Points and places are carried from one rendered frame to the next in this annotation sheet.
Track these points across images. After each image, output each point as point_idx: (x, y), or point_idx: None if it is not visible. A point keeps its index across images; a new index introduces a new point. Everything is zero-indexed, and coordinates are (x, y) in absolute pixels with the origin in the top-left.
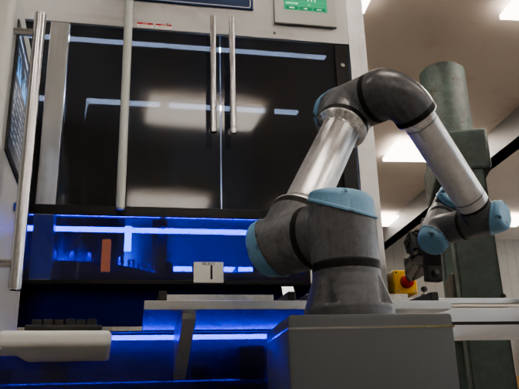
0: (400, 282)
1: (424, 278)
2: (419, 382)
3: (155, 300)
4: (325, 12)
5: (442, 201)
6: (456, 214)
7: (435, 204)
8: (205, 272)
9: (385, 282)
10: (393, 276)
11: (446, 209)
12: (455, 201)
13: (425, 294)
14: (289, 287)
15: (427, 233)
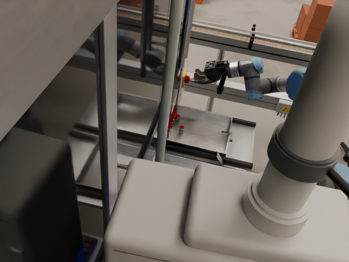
0: (185, 81)
1: (217, 92)
2: None
3: None
4: None
5: (259, 73)
6: (271, 87)
7: (255, 73)
8: (154, 158)
9: (181, 85)
10: (183, 79)
11: (259, 77)
12: (285, 91)
13: (250, 123)
14: (217, 154)
15: (259, 98)
